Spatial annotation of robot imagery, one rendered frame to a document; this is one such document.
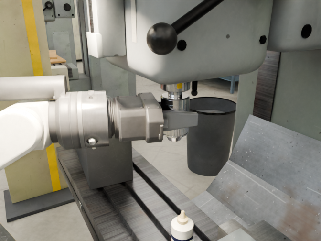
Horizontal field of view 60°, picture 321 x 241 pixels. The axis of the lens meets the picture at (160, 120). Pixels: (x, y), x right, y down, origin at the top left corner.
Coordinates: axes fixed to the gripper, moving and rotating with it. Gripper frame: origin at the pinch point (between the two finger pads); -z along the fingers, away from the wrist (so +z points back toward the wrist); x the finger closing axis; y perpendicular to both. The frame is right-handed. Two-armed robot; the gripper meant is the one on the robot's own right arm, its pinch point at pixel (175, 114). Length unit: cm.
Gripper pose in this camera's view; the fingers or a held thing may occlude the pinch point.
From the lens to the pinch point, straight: 46.2
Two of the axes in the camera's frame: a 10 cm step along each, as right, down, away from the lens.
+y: -0.1, 9.3, 3.6
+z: -9.8, 0.6, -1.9
